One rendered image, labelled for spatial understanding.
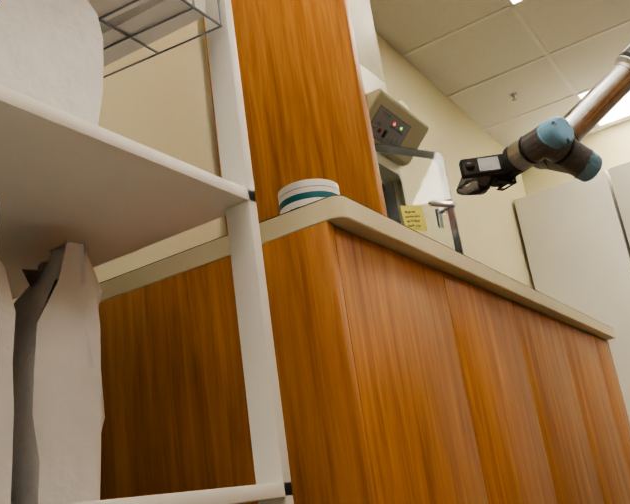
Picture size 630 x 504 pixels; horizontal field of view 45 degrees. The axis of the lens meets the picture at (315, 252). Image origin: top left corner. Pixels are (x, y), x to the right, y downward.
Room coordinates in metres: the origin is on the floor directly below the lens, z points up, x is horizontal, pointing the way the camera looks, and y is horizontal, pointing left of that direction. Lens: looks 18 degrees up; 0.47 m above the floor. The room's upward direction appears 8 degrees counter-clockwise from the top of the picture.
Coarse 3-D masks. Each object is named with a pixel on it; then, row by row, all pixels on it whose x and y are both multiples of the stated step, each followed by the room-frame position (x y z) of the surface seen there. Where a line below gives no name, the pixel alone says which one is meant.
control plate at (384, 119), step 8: (384, 112) 1.91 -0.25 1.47; (376, 120) 1.91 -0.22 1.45; (384, 120) 1.93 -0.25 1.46; (392, 120) 1.96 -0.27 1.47; (400, 120) 1.99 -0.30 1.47; (376, 128) 1.93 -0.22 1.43; (384, 128) 1.96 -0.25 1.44; (392, 128) 1.98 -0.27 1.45; (408, 128) 2.04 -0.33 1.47; (376, 136) 1.96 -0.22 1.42; (392, 136) 2.01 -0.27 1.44; (400, 136) 2.03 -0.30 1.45; (384, 144) 2.01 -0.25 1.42; (392, 144) 2.03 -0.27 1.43; (400, 144) 2.06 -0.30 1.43
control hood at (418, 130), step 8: (368, 96) 1.86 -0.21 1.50; (376, 96) 1.85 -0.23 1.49; (384, 96) 1.87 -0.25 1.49; (368, 104) 1.86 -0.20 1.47; (376, 104) 1.87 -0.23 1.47; (384, 104) 1.89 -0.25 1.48; (392, 104) 1.91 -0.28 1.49; (400, 104) 1.94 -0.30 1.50; (376, 112) 1.89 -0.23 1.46; (392, 112) 1.94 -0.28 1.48; (400, 112) 1.96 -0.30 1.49; (408, 112) 1.99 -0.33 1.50; (408, 120) 2.01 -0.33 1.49; (416, 120) 2.04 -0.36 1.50; (416, 128) 2.07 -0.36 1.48; (424, 128) 2.10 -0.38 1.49; (408, 136) 2.06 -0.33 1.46; (416, 136) 2.09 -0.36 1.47; (424, 136) 2.12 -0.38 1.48; (408, 144) 2.09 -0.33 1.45; (416, 144) 2.12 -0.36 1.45
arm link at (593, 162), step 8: (576, 144) 1.65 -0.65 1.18; (568, 152) 1.65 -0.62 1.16; (576, 152) 1.66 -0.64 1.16; (584, 152) 1.66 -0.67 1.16; (592, 152) 1.68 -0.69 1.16; (560, 160) 1.67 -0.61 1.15; (568, 160) 1.66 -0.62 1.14; (576, 160) 1.67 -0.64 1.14; (584, 160) 1.67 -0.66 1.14; (592, 160) 1.68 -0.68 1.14; (600, 160) 1.69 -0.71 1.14; (552, 168) 1.76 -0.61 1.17; (560, 168) 1.72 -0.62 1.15; (568, 168) 1.69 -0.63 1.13; (576, 168) 1.69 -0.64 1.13; (584, 168) 1.68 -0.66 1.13; (592, 168) 1.69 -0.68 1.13; (600, 168) 1.70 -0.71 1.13; (576, 176) 1.72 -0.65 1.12; (584, 176) 1.71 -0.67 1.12; (592, 176) 1.71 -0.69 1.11
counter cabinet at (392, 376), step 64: (320, 256) 1.18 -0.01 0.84; (384, 256) 1.33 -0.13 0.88; (128, 320) 1.40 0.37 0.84; (192, 320) 1.32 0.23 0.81; (320, 320) 1.19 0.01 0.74; (384, 320) 1.29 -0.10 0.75; (448, 320) 1.55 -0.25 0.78; (512, 320) 1.93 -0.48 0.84; (128, 384) 1.40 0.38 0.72; (192, 384) 1.33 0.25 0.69; (320, 384) 1.19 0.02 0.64; (384, 384) 1.26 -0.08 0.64; (448, 384) 1.49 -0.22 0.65; (512, 384) 1.83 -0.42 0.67; (576, 384) 2.36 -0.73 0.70; (128, 448) 1.41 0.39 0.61; (192, 448) 1.33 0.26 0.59; (320, 448) 1.20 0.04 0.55; (384, 448) 1.23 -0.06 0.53; (448, 448) 1.44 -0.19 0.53; (512, 448) 1.75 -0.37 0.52; (576, 448) 2.21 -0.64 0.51
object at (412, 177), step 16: (384, 160) 1.94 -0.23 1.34; (400, 160) 1.97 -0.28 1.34; (416, 160) 2.00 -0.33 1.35; (432, 160) 2.04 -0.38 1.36; (384, 176) 1.94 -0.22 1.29; (400, 176) 1.97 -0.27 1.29; (416, 176) 2.00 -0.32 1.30; (432, 176) 2.03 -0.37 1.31; (384, 192) 1.93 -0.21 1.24; (400, 192) 1.96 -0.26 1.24; (416, 192) 1.99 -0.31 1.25; (432, 192) 2.02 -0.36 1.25; (448, 192) 2.06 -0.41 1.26; (400, 208) 1.96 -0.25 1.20; (432, 208) 2.02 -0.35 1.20; (432, 224) 2.01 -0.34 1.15; (448, 224) 2.04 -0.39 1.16; (448, 240) 2.04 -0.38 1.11
